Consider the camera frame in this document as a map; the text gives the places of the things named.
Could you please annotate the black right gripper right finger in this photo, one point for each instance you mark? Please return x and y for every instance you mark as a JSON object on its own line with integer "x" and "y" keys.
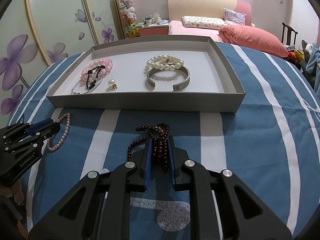
{"x": 222, "y": 206}

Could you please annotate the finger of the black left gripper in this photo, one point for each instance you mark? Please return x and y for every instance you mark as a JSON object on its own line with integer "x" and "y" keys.
{"x": 47, "y": 131}
{"x": 21, "y": 130}

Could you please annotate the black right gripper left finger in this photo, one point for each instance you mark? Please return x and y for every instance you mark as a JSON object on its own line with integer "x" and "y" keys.
{"x": 98, "y": 206}

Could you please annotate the person's left hand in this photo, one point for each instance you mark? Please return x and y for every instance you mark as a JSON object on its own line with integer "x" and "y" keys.
{"x": 14, "y": 191}

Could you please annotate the thin silver bangle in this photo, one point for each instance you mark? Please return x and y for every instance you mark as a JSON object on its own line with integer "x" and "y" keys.
{"x": 82, "y": 87}

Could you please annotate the blue white striped cloth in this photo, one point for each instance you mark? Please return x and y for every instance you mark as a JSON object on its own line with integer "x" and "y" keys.
{"x": 271, "y": 143}

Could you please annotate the pearl earring in tray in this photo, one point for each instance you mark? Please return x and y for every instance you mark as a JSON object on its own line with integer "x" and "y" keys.
{"x": 112, "y": 85}

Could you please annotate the floral sliding wardrobe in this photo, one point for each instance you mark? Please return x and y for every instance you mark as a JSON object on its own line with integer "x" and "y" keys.
{"x": 37, "y": 33}

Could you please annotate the grey cardboard tray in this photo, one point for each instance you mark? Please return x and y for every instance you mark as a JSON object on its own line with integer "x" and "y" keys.
{"x": 214, "y": 86}

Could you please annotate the wide silver cuff bangle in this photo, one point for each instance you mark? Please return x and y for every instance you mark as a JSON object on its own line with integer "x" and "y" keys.
{"x": 175, "y": 87}

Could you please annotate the stack of plush toys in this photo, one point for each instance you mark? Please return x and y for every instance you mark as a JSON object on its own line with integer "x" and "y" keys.
{"x": 128, "y": 18}

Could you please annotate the pink bedside table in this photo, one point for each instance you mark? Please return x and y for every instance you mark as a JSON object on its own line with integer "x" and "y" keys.
{"x": 153, "y": 30}

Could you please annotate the blue clothing pile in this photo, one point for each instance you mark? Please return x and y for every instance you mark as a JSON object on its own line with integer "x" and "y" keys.
{"x": 311, "y": 70}

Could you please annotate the coral pink duvet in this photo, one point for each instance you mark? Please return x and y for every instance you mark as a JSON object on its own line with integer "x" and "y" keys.
{"x": 254, "y": 38}

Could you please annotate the white floral pillow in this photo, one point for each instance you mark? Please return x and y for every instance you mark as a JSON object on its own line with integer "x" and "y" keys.
{"x": 203, "y": 22}

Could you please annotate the purple patterned pillow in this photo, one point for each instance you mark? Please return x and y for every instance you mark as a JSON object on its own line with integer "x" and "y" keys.
{"x": 234, "y": 18}

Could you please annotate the dark wooden chair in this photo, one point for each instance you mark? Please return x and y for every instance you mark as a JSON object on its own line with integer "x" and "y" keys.
{"x": 289, "y": 35}

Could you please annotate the bed with pink sheet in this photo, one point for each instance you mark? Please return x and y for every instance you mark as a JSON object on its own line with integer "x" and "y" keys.
{"x": 203, "y": 8}

